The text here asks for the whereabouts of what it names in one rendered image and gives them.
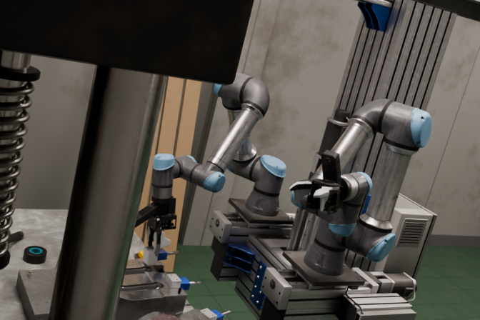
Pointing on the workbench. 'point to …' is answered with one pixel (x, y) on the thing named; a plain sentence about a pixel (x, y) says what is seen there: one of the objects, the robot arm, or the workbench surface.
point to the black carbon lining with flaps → (142, 283)
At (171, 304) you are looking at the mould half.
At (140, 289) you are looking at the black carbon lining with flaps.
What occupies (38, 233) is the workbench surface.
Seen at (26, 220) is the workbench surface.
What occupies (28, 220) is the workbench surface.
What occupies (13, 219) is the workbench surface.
